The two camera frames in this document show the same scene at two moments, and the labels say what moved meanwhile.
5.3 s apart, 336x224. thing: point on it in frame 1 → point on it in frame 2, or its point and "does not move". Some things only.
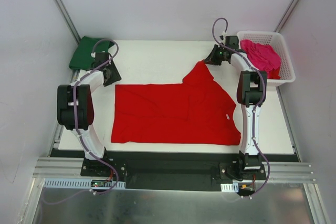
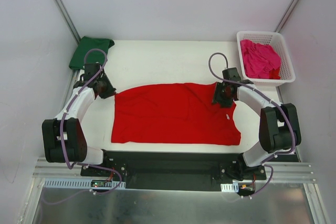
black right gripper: x=211 y=57 → x=219 y=94
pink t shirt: x=263 y=56 does not move
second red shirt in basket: x=274 y=74 does not move
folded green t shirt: x=81 y=59 does not move
